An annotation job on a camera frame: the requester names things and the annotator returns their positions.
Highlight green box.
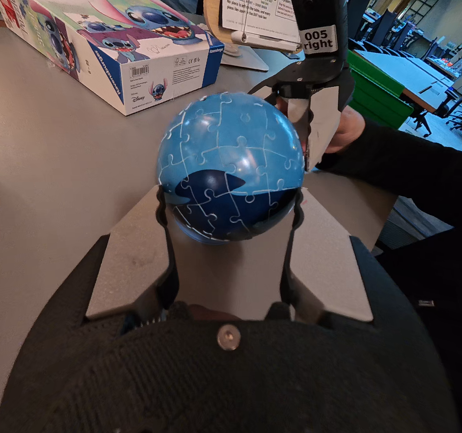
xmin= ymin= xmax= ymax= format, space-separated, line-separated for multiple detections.
xmin=346 ymin=49 xmax=414 ymax=131

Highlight person's right hand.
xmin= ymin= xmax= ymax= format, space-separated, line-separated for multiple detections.
xmin=324 ymin=106 xmax=366 ymax=154

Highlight black office chair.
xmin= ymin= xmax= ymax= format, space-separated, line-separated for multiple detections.
xmin=411 ymin=88 xmax=462 ymax=138
xmin=347 ymin=0 xmax=375 ymax=42
xmin=371 ymin=8 xmax=398 ymax=48

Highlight blue puzzle ball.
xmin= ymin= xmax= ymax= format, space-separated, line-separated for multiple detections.
xmin=156 ymin=91 xmax=306 ymax=242

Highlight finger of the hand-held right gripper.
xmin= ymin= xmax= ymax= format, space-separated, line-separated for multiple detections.
xmin=304 ymin=86 xmax=342 ymax=173
xmin=286 ymin=97 xmax=312 ymax=126

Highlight instruction sheet on stand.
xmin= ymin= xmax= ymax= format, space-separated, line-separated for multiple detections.
xmin=203 ymin=0 xmax=304 ymax=54

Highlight person's right forearm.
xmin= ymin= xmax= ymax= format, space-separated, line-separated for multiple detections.
xmin=315 ymin=116 xmax=462 ymax=232

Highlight printed instruction sheet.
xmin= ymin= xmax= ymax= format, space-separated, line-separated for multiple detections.
xmin=221 ymin=0 xmax=301 ymax=43

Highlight printed puzzle box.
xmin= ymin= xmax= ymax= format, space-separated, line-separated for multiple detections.
xmin=0 ymin=0 xmax=225 ymax=117

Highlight person's dark clothing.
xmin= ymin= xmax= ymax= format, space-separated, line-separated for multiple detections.
xmin=375 ymin=220 xmax=462 ymax=387

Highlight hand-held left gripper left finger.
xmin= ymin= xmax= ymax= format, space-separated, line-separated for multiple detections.
xmin=85 ymin=184 xmax=180 ymax=320

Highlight long grey table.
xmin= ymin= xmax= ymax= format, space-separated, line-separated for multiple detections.
xmin=355 ymin=49 xmax=455 ymax=115

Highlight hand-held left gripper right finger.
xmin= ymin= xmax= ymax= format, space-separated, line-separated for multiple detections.
xmin=280 ymin=187 xmax=374 ymax=322

